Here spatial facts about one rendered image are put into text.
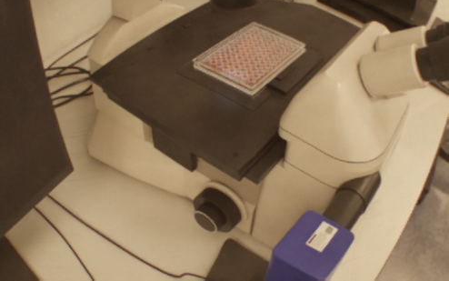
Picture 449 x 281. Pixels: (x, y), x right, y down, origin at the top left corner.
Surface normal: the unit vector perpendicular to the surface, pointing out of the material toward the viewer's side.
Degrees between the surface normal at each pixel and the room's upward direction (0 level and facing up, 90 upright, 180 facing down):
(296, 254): 0
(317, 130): 86
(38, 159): 86
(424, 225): 0
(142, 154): 48
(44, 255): 0
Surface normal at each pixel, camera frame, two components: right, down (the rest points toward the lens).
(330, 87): -0.43, -0.11
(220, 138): 0.02, -0.70
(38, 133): 0.79, 0.40
